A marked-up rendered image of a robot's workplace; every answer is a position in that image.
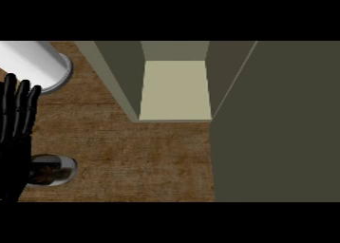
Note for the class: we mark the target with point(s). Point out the dark olive cabinet door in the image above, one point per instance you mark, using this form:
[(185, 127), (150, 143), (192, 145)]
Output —
[(285, 126)]

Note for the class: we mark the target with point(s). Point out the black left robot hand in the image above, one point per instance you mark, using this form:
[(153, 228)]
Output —
[(9, 133)]

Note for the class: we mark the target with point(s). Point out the white cylindrical container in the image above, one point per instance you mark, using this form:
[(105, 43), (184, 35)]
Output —
[(27, 61)]

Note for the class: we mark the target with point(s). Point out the olive green open cabinet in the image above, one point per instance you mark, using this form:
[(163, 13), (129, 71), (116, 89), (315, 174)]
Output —
[(175, 88)]

